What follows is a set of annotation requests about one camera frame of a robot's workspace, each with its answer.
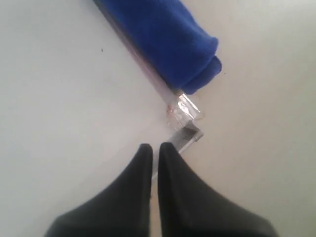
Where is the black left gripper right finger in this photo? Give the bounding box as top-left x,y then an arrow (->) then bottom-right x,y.
158,143 -> 278,237

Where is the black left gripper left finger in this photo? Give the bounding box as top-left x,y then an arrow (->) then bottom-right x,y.
45,144 -> 153,237

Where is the blue microfiber cloth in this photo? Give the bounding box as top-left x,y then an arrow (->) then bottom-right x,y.
95,0 -> 222,94

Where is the clear tape front right corner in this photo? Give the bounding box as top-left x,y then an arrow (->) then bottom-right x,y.
166,92 -> 204,130

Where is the white whiteboard with aluminium frame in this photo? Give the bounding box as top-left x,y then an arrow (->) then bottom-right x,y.
0,0 -> 205,188

